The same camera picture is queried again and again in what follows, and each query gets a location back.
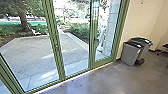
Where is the white garden bench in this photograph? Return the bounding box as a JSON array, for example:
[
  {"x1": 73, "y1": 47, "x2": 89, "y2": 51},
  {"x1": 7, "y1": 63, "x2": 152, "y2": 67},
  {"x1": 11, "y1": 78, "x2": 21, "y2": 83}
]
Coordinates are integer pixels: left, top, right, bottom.
[{"x1": 31, "y1": 29, "x2": 43, "y2": 37}]

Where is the green garden bush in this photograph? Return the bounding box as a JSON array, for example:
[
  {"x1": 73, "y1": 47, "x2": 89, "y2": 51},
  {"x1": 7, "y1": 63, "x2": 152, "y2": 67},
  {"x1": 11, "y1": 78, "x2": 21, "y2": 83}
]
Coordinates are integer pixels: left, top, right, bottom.
[{"x1": 68, "y1": 22, "x2": 91, "y2": 41}]

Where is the large garden tree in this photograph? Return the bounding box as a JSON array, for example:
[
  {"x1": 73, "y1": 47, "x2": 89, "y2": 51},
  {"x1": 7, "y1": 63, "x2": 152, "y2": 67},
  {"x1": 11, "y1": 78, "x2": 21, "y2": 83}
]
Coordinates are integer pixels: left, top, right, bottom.
[{"x1": 0, "y1": 0, "x2": 46, "y2": 33}]

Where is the dark green-lidded trash bin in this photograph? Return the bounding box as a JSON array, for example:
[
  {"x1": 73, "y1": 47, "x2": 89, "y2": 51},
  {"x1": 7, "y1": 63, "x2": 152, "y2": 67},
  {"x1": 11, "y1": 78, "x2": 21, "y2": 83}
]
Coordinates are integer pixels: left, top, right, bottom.
[{"x1": 130, "y1": 36, "x2": 154, "y2": 66}]

